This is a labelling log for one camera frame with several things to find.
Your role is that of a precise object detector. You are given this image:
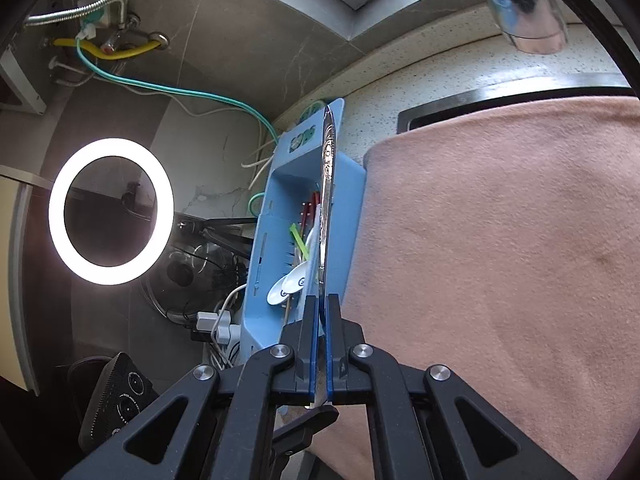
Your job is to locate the white ceramic spoon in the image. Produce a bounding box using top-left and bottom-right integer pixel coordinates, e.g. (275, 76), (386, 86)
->
(266, 260), (296, 307)
(281, 229), (316, 295)

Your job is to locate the green water hose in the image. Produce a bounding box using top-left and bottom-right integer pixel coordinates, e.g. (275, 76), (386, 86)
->
(75, 35), (281, 147)

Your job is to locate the ornate metal spoon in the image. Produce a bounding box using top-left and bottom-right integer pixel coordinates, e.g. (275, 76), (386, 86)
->
(313, 104), (337, 311)

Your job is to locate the blue plastic utensil basket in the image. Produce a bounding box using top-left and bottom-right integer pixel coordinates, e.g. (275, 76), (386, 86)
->
(240, 98), (367, 367)

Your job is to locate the white cable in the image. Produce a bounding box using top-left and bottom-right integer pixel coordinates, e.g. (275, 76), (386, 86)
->
(120, 82), (277, 186)

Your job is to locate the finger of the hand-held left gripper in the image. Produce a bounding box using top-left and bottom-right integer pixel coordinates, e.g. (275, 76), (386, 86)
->
(270, 404), (342, 468)

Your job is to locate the white ring light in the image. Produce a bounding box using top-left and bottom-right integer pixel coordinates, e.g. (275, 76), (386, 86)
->
(48, 138), (175, 286)

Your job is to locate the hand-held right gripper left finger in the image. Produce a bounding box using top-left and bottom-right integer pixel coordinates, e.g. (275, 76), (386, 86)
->
(62, 295), (321, 480)

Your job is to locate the green plastic spoon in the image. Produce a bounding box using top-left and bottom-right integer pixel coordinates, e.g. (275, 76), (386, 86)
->
(287, 225), (314, 262)

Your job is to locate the yellow hose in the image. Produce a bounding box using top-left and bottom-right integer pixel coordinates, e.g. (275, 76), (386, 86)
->
(52, 36), (162, 60)

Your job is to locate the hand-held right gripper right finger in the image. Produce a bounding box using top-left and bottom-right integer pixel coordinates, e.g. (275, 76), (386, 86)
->
(325, 294), (576, 480)

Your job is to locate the white wall outlet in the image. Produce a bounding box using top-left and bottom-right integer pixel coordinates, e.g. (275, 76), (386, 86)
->
(77, 0), (109, 29)

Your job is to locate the braided metal hose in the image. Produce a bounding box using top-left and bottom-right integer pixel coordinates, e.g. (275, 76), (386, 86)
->
(24, 0), (130, 29)

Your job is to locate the chrome kitchen faucet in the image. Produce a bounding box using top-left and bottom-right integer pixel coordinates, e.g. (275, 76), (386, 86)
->
(475, 0), (571, 55)

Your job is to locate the pink towel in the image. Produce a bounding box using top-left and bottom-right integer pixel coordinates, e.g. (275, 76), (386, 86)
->
(304, 95), (640, 480)

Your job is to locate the steel kitchen sink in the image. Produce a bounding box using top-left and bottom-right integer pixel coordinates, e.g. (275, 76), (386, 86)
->
(397, 84), (634, 134)

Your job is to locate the black electric fan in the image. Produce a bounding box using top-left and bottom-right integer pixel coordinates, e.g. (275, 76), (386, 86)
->
(140, 239), (251, 322)

